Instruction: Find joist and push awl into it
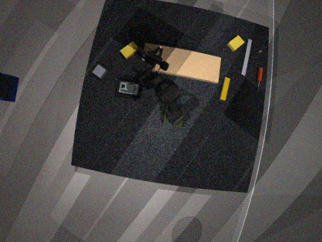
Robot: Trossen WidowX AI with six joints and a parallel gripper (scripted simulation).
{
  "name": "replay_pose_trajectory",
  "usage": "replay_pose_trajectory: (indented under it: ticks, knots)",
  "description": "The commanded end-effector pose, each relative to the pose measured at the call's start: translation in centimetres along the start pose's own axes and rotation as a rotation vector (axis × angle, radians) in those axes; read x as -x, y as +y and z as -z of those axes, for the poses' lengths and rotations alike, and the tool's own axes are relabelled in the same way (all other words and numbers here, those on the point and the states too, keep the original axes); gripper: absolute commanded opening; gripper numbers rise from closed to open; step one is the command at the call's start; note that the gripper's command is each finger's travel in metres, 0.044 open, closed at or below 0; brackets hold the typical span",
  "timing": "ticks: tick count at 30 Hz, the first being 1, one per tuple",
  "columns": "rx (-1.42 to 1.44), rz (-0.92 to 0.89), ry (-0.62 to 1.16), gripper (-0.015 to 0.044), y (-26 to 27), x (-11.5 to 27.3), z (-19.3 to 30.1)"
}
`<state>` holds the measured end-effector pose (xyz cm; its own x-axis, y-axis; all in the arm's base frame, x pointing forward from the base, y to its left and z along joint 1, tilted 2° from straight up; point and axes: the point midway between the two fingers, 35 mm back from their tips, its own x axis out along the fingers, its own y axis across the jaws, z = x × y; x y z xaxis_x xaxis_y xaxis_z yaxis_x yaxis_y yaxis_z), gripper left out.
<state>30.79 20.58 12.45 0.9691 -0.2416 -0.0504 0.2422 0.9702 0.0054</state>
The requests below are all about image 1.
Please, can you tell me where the yellow rectangular block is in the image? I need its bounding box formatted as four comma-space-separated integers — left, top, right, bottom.
227, 36, 244, 52
120, 42, 139, 59

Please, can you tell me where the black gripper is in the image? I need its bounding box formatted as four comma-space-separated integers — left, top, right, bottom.
138, 47, 169, 71

